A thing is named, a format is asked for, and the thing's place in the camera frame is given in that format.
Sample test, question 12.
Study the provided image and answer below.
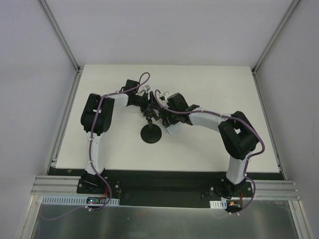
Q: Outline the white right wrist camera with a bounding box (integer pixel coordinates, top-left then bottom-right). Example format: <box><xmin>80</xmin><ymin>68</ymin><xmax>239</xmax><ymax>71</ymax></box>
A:
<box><xmin>160</xmin><ymin>91</ymin><xmax>171</xmax><ymax>101</ymax></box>

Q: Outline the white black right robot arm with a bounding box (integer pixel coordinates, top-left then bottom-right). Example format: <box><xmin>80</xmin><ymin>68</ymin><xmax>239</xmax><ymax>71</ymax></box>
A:
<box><xmin>155</xmin><ymin>90</ymin><xmax>262</xmax><ymax>199</ymax></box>

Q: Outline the black phone stand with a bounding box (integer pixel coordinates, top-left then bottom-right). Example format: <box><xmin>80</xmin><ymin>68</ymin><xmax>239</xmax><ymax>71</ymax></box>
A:
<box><xmin>140</xmin><ymin>107</ymin><xmax>162</xmax><ymax>144</ymax></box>

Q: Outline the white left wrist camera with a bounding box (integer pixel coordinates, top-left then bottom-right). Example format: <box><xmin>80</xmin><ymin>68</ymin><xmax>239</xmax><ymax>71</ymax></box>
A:
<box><xmin>143</xmin><ymin>85</ymin><xmax>151</xmax><ymax>93</ymax></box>

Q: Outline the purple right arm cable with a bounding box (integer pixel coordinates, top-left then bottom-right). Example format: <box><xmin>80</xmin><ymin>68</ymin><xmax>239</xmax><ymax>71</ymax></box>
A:
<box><xmin>154</xmin><ymin>89</ymin><xmax>265</xmax><ymax>215</ymax></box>

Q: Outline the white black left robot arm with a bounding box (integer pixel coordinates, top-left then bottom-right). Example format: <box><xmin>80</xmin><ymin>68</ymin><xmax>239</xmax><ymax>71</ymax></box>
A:
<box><xmin>80</xmin><ymin>79</ymin><xmax>162</xmax><ymax>194</ymax></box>

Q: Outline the aluminium left frame post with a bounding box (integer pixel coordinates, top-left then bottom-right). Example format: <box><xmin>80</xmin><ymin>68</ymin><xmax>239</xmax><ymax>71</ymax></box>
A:
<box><xmin>37</xmin><ymin>0</ymin><xmax>81</xmax><ymax>73</ymax></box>

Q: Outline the aluminium left table rail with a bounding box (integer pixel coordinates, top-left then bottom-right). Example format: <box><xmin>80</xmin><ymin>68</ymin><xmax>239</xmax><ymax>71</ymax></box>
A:
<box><xmin>16</xmin><ymin>66</ymin><xmax>84</xmax><ymax>239</ymax></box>

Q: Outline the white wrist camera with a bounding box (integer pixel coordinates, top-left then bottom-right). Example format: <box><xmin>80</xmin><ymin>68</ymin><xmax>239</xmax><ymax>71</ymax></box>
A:
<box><xmin>160</xmin><ymin>91</ymin><xmax>171</xmax><ymax>101</ymax></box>
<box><xmin>143</xmin><ymin>85</ymin><xmax>151</xmax><ymax>93</ymax></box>

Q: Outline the aluminium right table rail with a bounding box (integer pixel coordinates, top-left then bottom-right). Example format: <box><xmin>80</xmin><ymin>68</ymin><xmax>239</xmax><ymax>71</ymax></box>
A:
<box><xmin>252</xmin><ymin>71</ymin><xmax>286</xmax><ymax>180</ymax></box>

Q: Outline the white slotted cable duct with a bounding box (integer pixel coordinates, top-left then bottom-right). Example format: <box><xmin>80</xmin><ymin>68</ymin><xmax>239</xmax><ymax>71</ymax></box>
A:
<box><xmin>209</xmin><ymin>199</ymin><xmax>227</xmax><ymax>210</ymax></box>
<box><xmin>42</xmin><ymin>196</ymin><xmax>120</xmax><ymax>207</ymax></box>

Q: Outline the aluminium right frame post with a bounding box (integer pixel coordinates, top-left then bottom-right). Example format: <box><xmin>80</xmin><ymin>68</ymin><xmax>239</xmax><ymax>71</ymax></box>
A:
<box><xmin>251</xmin><ymin>0</ymin><xmax>302</xmax><ymax>76</ymax></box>

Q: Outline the white slotted left cable duct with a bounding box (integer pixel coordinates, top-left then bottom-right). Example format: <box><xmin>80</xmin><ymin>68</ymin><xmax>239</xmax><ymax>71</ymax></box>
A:
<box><xmin>42</xmin><ymin>196</ymin><xmax>120</xmax><ymax>207</ymax></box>

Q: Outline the aluminium frame post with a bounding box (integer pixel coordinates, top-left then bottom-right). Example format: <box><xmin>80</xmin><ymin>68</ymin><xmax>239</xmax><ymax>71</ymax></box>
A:
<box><xmin>251</xmin><ymin>0</ymin><xmax>302</xmax><ymax>76</ymax></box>
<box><xmin>37</xmin><ymin>0</ymin><xmax>81</xmax><ymax>73</ymax></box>

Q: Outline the white slotted right cable duct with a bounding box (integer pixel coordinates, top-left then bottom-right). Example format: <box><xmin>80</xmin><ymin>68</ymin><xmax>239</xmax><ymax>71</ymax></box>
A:
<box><xmin>209</xmin><ymin>199</ymin><xmax>227</xmax><ymax>210</ymax></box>

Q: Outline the light blue smartphone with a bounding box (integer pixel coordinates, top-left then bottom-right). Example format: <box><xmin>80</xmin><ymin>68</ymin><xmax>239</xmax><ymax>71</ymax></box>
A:
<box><xmin>165</xmin><ymin>122</ymin><xmax>181</xmax><ymax>136</ymax></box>

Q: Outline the shiny metal front panel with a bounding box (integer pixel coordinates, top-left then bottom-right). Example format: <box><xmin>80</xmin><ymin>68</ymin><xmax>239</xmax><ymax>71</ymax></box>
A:
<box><xmin>17</xmin><ymin>195</ymin><xmax>307</xmax><ymax>239</ymax></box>

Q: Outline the aluminium table rail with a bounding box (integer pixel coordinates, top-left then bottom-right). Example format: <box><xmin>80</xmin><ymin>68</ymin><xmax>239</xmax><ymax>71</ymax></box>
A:
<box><xmin>252</xmin><ymin>71</ymin><xmax>286</xmax><ymax>180</ymax></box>
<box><xmin>16</xmin><ymin>66</ymin><xmax>84</xmax><ymax>239</ymax></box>

